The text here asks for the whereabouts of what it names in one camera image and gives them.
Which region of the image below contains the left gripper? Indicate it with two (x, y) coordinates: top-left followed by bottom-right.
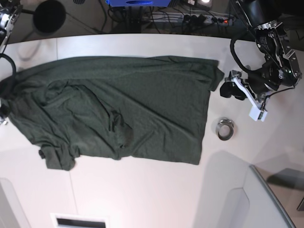
(219, 70), (278, 122)

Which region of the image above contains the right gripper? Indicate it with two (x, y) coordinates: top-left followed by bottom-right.
(0, 104), (10, 125)

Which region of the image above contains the dark green t-shirt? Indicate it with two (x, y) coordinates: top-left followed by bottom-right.
(0, 56), (224, 171)

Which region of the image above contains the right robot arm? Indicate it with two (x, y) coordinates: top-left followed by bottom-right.
(0, 0), (23, 99)

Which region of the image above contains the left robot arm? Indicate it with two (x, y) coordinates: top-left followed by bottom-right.
(220, 0), (302, 122)

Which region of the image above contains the grey tape roll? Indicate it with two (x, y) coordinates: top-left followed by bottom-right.
(216, 117), (235, 141)

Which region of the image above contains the white power strip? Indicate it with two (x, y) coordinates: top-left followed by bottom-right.
(151, 12), (236, 27)

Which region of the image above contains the blue box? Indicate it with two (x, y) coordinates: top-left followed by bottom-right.
(105, 0), (170, 7)

